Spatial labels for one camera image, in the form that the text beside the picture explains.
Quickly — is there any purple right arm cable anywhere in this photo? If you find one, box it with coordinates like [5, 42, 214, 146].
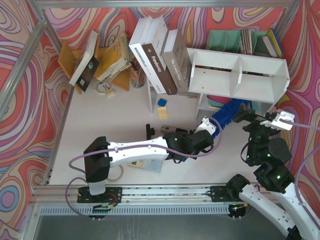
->
[279, 118, 320, 211]

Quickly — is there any clear pencil cup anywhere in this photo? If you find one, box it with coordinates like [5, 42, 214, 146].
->
[129, 60, 146, 89]

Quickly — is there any blue eraser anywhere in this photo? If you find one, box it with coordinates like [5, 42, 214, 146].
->
[157, 98, 167, 107]

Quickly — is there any yellow sticky note pad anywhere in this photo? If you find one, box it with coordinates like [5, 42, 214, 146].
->
[157, 106, 168, 120]

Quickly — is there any blue yellow book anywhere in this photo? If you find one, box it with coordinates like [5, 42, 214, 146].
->
[262, 28, 284, 58]

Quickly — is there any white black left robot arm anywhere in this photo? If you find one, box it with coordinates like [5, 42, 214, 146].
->
[83, 130, 214, 196]

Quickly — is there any magenta paper sheet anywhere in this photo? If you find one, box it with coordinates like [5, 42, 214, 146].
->
[207, 95, 232, 107]

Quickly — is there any white black stapler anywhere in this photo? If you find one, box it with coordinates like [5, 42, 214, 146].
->
[160, 125, 194, 137]

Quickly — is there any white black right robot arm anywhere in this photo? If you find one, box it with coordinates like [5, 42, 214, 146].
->
[226, 104, 320, 240]

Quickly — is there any yellow worn book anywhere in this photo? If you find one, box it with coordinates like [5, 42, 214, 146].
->
[96, 32, 130, 83]

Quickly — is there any white wooden bookshelf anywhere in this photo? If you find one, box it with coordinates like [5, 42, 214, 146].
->
[187, 48, 290, 115]

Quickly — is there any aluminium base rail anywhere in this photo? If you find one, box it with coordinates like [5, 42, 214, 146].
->
[29, 183, 305, 216]

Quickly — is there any wooden coasters stack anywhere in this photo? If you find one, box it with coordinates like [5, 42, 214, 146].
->
[240, 28, 253, 55]

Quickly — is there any blue microfiber duster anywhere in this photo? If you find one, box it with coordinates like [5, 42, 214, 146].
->
[179, 97, 247, 163]

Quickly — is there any brown Fredonia book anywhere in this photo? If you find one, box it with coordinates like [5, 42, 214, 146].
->
[142, 16, 178, 95]

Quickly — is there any white Mademoiselle book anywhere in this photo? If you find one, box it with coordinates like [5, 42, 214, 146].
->
[129, 16, 166, 94]

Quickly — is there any black detached clip part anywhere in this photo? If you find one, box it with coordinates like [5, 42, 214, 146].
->
[145, 123, 155, 140]

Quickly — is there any beige Lonely Ones book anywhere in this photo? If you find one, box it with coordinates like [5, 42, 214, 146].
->
[162, 29, 192, 95]

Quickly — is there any yellow wooden book holder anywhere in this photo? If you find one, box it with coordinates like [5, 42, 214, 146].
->
[58, 31, 132, 93]

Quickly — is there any green desk organizer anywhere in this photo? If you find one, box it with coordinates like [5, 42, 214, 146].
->
[205, 29, 273, 58]

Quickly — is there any black white paperback book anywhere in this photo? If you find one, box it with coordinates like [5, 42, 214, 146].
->
[69, 30, 100, 92]

